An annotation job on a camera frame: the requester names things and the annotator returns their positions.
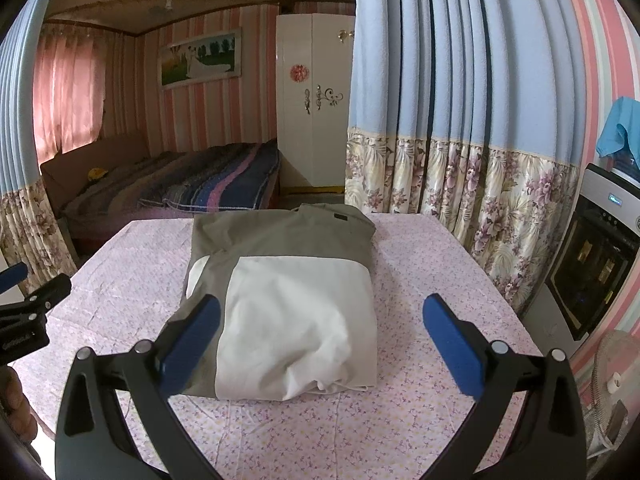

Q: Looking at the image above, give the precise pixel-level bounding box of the striped blanket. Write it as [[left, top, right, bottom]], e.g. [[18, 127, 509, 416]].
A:
[[137, 140, 281, 211]]

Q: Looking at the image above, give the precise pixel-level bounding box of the blue floral curtain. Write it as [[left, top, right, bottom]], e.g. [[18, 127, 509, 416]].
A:
[[345, 0, 591, 316], [0, 0, 81, 286]]

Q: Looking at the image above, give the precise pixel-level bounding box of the blue cloth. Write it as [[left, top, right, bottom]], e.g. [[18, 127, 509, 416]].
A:
[[596, 96, 640, 158]]

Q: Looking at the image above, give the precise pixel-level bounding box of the white wardrobe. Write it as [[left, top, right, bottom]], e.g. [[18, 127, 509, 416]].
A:
[[276, 12, 357, 196]]

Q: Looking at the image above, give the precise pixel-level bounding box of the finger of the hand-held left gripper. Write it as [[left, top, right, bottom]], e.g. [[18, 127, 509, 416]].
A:
[[0, 274, 72, 332], [0, 261, 29, 292]]

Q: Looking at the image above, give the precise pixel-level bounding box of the framed wall picture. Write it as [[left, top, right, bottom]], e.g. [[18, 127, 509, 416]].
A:
[[159, 27, 242, 92]]

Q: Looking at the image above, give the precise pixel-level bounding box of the olive and white jacket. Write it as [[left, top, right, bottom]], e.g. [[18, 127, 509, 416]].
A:
[[167, 202, 378, 403]]

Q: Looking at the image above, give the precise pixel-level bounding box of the pink curtain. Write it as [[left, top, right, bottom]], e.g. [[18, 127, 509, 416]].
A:
[[32, 22, 108, 161]]

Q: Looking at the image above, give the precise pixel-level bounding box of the bed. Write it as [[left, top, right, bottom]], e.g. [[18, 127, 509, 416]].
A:
[[40, 130, 281, 246]]

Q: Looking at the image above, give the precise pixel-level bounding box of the white standing fan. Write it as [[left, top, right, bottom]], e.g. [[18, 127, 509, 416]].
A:
[[567, 329, 638, 463]]

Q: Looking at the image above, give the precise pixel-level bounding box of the black glass-front cabinet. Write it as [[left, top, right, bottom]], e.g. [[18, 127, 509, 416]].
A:
[[542, 162, 640, 343]]

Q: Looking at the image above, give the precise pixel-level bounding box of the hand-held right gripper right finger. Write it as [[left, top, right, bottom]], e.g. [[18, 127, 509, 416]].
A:
[[422, 292, 588, 480]]

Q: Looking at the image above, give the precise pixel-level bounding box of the pink floral tablecloth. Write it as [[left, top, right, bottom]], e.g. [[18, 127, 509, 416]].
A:
[[10, 211, 543, 480]]

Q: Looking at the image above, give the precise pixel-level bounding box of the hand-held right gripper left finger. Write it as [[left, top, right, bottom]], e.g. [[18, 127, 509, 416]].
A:
[[54, 294, 236, 480]]

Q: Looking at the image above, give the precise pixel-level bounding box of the person's left hand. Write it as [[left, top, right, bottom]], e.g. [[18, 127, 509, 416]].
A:
[[0, 366, 40, 443]]

